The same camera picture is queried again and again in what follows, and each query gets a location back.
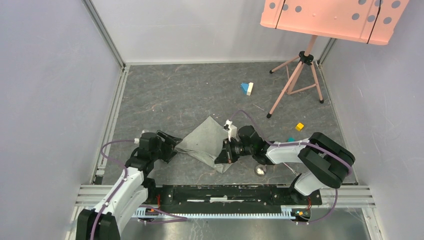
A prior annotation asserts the grey cloth napkin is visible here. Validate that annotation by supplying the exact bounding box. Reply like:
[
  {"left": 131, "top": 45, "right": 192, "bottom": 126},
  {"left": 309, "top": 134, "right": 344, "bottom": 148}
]
[{"left": 175, "top": 116, "right": 230, "bottom": 174}]

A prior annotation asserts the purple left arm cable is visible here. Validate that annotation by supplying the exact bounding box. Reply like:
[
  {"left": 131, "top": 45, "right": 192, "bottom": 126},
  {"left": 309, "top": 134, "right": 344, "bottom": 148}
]
[{"left": 90, "top": 139, "right": 189, "bottom": 240}]

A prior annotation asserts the silver spoon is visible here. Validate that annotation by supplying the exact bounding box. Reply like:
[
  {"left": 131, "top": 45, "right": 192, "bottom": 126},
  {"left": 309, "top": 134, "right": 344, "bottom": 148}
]
[{"left": 254, "top": 164, "right": 267, "bottom": 177}]

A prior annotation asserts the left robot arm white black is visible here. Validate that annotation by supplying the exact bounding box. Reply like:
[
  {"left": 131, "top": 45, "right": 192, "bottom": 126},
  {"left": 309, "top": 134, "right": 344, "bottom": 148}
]
[{"left": 75, "top": 130, "right": 182, "bottom": 240}]

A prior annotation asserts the pink music stand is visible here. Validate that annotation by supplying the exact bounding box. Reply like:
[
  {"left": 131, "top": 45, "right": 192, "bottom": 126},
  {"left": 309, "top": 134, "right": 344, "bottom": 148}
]
[{"left": 260, "top": 0, "right": 409, "bottom": 118}]

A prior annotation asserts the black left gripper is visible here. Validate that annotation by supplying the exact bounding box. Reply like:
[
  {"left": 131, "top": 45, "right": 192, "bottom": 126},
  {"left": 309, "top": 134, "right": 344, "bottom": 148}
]
[{"left": 150, "top": 130, "right": 182, "bottom": 164}]

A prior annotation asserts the blue and white block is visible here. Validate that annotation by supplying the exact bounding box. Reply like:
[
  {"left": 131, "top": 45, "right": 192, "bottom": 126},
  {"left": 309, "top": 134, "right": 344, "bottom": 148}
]
[{"left": 240, "top": 82, "right": 254, "bottom": 96}]

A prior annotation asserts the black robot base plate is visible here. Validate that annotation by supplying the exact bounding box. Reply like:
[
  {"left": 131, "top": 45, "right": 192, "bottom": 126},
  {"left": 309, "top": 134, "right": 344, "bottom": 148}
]
[{"left": 141, "top": 184, "right": 323, "bottom": 214}]

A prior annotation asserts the yellow cube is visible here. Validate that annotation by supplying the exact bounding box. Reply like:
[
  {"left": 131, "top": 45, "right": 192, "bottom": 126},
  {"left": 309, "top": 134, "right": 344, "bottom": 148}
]
[{"left": 295, "top": 122, "right": 305, "bottom": 131}]

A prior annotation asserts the silver fork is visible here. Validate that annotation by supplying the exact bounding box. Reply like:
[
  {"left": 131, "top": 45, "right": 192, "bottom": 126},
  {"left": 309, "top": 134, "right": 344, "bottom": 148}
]
[{"left": 284, "top": 163, "right": 298, "bottom": 176}]

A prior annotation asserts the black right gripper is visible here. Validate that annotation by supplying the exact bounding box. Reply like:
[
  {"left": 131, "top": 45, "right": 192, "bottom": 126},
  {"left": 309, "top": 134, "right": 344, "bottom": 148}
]
[{"left": 215, "top": 137, "right": 255, "bottom": 164}]

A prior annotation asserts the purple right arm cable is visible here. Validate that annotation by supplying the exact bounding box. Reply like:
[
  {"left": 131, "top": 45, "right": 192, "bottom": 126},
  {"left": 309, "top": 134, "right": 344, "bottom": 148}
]
[{"left": 230, "top": 109, "right": 354, "bottom": 225}]

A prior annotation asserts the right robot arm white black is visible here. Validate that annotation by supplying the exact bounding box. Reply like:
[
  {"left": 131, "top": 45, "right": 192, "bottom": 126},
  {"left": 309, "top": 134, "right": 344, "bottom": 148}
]
[{"left": 214, "top": 123, "right": 356, "bottom": 204}]

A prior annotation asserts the white slotted cable duct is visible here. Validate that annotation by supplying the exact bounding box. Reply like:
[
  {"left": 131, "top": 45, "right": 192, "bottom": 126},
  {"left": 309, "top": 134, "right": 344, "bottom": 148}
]
[{"left": 132, "top": 207, "right": 296, "bottom": 220}]

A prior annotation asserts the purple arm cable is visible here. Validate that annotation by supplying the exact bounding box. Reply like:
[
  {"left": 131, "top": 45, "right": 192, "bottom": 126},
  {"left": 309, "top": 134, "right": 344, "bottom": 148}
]
[
  {"left": 230, "top": 109, "right": 354, "bottom": 225},
  {"left": 90, "top": 139, "right": 189, "bottom": 240}
]

